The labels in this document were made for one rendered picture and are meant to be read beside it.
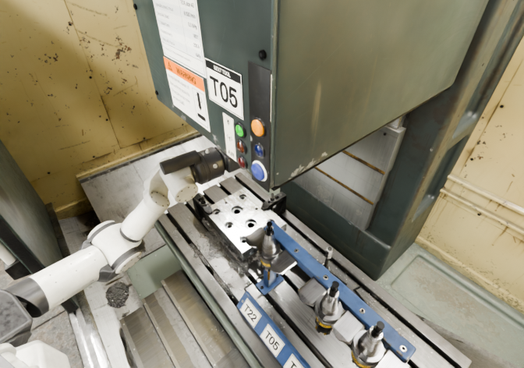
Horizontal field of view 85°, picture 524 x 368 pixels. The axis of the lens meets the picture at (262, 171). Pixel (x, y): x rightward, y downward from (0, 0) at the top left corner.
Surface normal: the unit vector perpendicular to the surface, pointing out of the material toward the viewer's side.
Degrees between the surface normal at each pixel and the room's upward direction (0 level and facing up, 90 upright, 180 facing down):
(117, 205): 24
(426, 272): 0
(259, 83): 90
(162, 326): 8
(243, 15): 90
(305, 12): 90
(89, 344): 0
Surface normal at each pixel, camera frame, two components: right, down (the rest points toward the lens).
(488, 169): -0.77, 0.40
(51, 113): 0.64, 0.48
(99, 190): 0.25, -0.51
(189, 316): -0.09, -0.83
